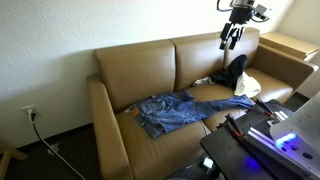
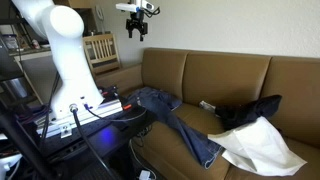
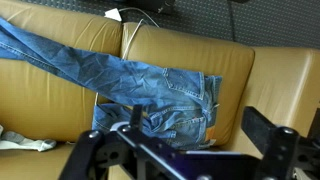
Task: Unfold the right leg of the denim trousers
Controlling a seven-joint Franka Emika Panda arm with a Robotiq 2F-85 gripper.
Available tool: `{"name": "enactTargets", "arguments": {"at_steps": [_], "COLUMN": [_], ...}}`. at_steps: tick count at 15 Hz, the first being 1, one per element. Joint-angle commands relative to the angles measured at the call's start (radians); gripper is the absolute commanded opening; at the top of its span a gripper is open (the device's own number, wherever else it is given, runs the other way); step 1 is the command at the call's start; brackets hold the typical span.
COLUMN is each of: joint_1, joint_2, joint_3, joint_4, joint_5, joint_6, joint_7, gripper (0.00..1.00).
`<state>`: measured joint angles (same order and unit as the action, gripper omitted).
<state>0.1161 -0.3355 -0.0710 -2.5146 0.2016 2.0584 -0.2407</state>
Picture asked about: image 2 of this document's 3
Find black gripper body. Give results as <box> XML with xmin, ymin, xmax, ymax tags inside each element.
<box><xmin>125</xmin><ymin>18</ymin><xmax>149</xmax><ymax>36</ymax></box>

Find blue denim trousers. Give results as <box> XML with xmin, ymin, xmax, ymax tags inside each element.
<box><xmin>124</xmin><ymin>87</ymin><xmax>225</xmax><ymax>169</ymax></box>

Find wooden slatted chair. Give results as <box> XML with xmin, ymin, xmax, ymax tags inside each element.
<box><xmin>82</xmin><ymin>33</ymin><xmax>123</xmax><ymax>76</ymax></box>

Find brown leather sofa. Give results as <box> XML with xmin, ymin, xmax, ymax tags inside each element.
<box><xmin>94</xmin><ymin>47</ymin><xmax>320</xmax><ymax>180</ymax></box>

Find small jar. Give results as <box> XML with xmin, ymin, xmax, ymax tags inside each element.
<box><xmin>31</xmin><ymin>39</ymin><xmax>41</xmax><ymax>51</ymax></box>

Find small grey white item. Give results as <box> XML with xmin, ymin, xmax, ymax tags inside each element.
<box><xmin>199</xmin><ymin>100</ymin><xmax>218</xmax><ymax>114</ymax></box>

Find white counter shelf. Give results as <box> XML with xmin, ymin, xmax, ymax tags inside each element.
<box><xmin>8</xmin><ymin>44</ymin><xmax>54</xmax><ymax>62</ymax></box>

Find black robot table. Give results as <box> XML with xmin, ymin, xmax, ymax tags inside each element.
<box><xmin>0</xmin><ymin>108</ymin><xmax>158</xmax><ymax>180</ymax></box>

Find metal bin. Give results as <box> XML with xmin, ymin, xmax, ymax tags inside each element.
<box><xmin>2</xmin><ymin>78</ymin><xmax>30</xmax><ymax>100</ymax></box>

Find dark navy garment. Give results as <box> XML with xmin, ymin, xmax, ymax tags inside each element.
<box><xmin>214</xmin><ymin>94</ymin><xmax>283</xmax><ymax>132</ymax></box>

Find white power adapter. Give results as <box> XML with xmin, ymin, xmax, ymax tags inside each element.
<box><xmin>137</xmin><ymin>169</ymin><xmax>153</xmax><ymax>180</ymax></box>

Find black tripod pole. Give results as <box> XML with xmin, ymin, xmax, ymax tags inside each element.
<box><xmin>0</xmin><ymin>99</ymin><xmax>58</xmax><ymax>180</ymax></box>

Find white cloth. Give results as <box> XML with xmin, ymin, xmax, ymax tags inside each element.
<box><xmin>207</xmin><ymin>115</ymin><xmax>308</xmax><ymax>177</ymax></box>

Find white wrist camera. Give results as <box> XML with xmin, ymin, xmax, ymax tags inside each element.
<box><xmin>115</xmin><ymin>1</ymin><xmax>156</xmax><ymax>14</ymax></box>

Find aluminium robot base mount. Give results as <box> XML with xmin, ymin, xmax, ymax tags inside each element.
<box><xmin>34</xmin><ymin>98</ymin><xmax>124</xmax><ymax>139</ymax></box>

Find thin dark cable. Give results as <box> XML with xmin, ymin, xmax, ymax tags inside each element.
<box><xmin>83</xmin><ymin>103</ymin><xmax>148</xmax><ymax>123</ymax></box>

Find thick black cable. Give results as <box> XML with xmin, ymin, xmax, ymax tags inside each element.
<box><xmin>69</xmin><ymin>103</ymin><xmax>116</xmax><ymax>180</ymax></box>

